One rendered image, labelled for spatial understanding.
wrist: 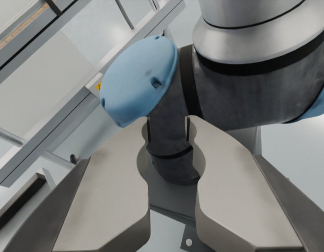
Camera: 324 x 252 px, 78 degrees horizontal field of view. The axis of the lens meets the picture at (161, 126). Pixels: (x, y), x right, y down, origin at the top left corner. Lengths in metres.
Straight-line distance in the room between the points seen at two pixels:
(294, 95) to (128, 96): 0.16
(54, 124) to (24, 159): 0.25
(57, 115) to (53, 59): 0.64
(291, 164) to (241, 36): 1.10
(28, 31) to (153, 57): 0.94
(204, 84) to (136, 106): 0.07
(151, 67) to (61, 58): 1.63
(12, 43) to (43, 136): 0.50
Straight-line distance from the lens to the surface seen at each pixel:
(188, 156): 0.33
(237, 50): 0.18
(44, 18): 1.14
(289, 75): 0.20
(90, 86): 1.25
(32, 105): 1.90
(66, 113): 1.31
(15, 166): 1.41
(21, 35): 1.13
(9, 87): 1.83
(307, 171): 1.24
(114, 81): 0.26
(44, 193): 0.47
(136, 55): 0.26
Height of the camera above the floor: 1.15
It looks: 50 degrees down
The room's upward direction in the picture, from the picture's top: 38 degrees counter-clockwise
